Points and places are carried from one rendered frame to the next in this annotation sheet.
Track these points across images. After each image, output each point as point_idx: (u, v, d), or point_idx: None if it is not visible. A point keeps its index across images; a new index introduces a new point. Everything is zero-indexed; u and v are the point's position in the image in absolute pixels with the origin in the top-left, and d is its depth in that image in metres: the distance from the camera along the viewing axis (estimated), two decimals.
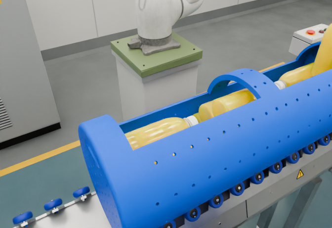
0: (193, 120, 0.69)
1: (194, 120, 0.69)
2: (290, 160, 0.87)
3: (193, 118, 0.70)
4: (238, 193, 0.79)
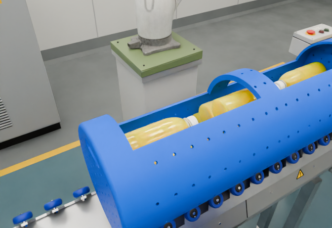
0: (193, 120, 0.69)
1: (194, 120, 0.69)
2: (290, 160, 0.87)
3: (193, 118, 0.70)
4: (238, 193, 0.79)
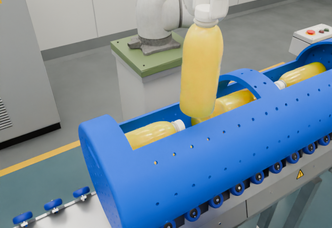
0: (201, 16, 0.46)
1: (202, 15, 0.46)
2: (290, 160, 0.87)
3: (198, 13, 0.46)
4: (238, 193, 0.79)
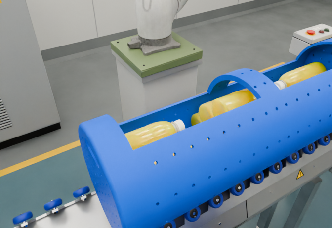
0: None
1: None
2: (290, 160, 0.87)
3: None
4: (238, 193, 0.79)
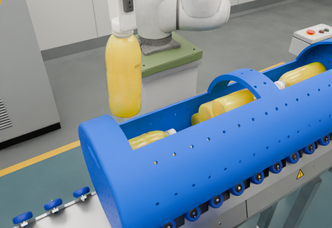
0: None
1: None
2: (290, 160, 0.87)
3: None
4: (238, 193, 0.79)
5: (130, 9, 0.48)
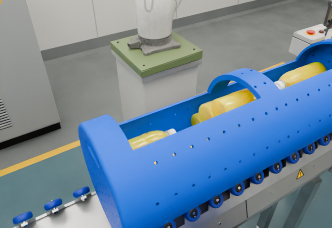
0: None
1: None
2: (290, 160, 0.87)
3: None
4: (238, 193, 0.79)
5: None
